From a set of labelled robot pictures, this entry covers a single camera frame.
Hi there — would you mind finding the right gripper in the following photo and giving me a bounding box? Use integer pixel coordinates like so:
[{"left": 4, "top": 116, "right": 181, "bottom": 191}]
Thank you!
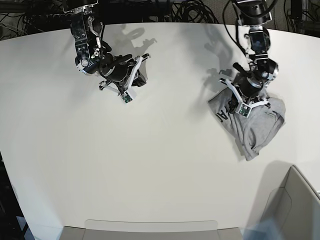
[{"left": 98, "top": 53, "right": 147, "bottom": 93}]

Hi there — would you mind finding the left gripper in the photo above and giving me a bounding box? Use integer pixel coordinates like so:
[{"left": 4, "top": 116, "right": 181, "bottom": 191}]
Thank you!
[{"left": 232, "top": 62, "right": 264, "bottom": 103}]

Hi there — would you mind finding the grey T-shirt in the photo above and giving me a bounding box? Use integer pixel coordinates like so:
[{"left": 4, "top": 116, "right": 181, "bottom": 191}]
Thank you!
[{"left": 208, "top": 88, "right": 286, "bottom": 161}]

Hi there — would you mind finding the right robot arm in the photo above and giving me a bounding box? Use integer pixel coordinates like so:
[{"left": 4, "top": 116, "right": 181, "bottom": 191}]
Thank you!
[{"left": 62, "top": 0, "right": 150, "bottom": 95}]

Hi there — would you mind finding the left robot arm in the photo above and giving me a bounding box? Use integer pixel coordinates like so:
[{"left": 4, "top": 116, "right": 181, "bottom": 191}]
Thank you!
[{"left": 232, "top": 0, "right": 279, "bottom": 104}]

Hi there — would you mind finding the grey plastic bin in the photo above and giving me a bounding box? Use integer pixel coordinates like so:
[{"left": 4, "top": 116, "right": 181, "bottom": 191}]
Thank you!
[{"left": 239, "top": 164, "right": 320, "bottom": 240}]

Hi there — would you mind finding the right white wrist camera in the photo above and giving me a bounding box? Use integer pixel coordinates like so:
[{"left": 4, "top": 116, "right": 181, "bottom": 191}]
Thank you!
[{"left": 99, "top": 53, "right": 151, "bottom": 104}]

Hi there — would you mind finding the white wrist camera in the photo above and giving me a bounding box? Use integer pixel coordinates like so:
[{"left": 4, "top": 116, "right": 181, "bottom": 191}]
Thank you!
[
  {"left": 99, "top": 53, "right": 151, "bottom": 104},
  {"left": 219, "top": 78, "right": 270, "bottom": 118}
]

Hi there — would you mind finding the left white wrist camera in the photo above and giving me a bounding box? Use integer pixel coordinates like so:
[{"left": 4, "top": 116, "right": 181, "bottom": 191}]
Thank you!
[{"left": 219, "top": 78, "right": 270, "bottom": 118}]

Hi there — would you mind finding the coiled black cable bundle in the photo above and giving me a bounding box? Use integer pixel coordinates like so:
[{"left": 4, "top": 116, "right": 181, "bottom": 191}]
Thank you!
[{"left": 149, "top": 0, "right": 221, "bottom": 24}]

